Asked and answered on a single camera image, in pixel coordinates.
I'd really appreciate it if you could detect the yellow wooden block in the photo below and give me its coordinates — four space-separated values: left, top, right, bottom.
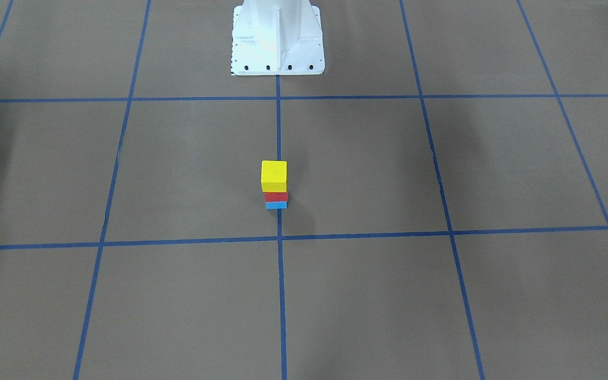
260 160 288 193

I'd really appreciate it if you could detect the red wooden block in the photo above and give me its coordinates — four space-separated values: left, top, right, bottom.
263 192 289 203

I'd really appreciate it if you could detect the blue wooden block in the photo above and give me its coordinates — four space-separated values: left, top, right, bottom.
265 201 288 210

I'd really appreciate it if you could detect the brown paper table cover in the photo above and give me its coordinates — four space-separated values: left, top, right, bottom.
0 1 608 379

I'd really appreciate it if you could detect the white camera mast base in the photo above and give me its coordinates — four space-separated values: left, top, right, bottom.
230 1 326 75

